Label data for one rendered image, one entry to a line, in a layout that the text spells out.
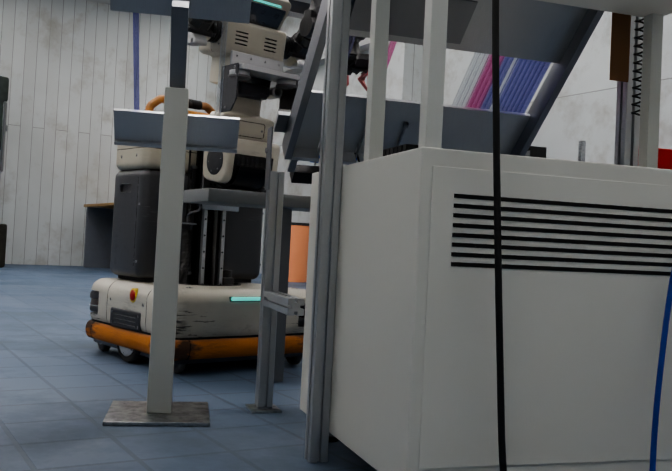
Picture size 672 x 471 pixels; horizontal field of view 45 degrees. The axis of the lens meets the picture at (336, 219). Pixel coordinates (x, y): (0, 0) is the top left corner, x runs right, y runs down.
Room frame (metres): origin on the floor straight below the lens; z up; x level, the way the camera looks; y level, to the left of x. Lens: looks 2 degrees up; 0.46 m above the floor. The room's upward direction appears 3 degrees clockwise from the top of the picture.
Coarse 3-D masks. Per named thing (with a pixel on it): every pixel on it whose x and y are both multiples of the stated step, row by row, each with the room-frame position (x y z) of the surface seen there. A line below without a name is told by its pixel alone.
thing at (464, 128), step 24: (312, 96) 2.10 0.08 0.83; (360, 96) 2.13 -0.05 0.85; (312, 120) 2.16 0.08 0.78; (360, 120) 2.19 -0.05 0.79; (384, 120) 2.20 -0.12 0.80; (408, 120) 2.22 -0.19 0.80; (456, 120) 2.25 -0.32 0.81; (480, 120) 2.26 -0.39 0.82; (504, 120) 2.28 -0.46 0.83; (312, 144) 2.22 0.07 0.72; (384, 144) 2.27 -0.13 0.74; (456, 144) 2.32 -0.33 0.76; (480, 144) 2.33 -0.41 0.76; (504, 144) 2.35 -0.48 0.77
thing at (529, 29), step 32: (352, 0) 1.90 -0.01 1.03; (416, 0) 1.89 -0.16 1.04; (448, 0) 1.91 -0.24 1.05; (480, 0) 1.97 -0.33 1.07; (512, 0) 1.98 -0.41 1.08; (352, 32) 1.97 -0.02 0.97; (416, 32) 1.96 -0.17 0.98; (448, 32) 1.98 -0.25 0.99; (480, 32) 2.04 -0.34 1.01; (512, 32) 2.06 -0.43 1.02; (544, 32) 2.07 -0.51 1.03
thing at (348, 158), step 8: (296, 152) 2.20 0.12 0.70; (304, 152) 2.21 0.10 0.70; (312, 152) 2.22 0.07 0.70; (344, 152) 2.26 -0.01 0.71; (352, 152) 2.27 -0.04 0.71; (304, 160) 2.20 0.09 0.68; (312, 160) 2.21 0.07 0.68; (344, 160) 2.23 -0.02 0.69; (352, 160) 2.24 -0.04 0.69; (360, 160) 2.25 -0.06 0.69
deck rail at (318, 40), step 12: (324, 0) 1.89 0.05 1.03; (324, 12) 1.89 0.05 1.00; (324, 24) 1.90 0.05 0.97; (312, 36) 1.98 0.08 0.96; (324, 36) 1.92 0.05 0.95; (312, 48) 1.97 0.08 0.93; (312, 60) 1.97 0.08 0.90; (312, 72) 1.99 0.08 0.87; (300, 84) 2.07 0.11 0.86; (312, 84) 2.02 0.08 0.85; (300, 96) 2.06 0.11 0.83; (300, 108) 2.07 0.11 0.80; (288, 120) 2.17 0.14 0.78; (300, 120) 2.10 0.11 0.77; (288, 132) 2.16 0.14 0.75; (288, 144) 2.15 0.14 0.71; (288, 156) 2.18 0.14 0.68
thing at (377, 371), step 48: (384, 192) 1.46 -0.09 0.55; (384, 240) 1.45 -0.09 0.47; (336, 288) 1.70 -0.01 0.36; (384, 288) 1.44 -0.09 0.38; (336, 336) 1.68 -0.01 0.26; (384, 336) 1.43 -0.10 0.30; (336, 384) 1.67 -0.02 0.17; (384, 384) 1.42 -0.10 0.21; (336, 432) 1.65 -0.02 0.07; (384, 432) 1.41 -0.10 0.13
